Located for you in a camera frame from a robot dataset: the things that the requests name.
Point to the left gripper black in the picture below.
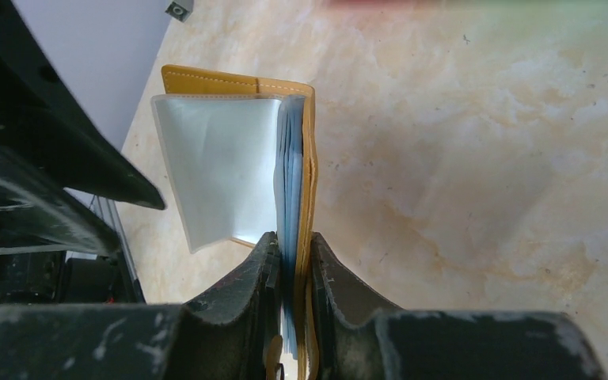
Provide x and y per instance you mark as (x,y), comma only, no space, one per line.
(36,215)

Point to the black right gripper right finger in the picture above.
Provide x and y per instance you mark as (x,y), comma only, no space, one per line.
(363,335)

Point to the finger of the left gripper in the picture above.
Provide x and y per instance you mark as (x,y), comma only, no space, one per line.
(41,122)

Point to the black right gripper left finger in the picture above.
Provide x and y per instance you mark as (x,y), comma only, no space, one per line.
(222,333)

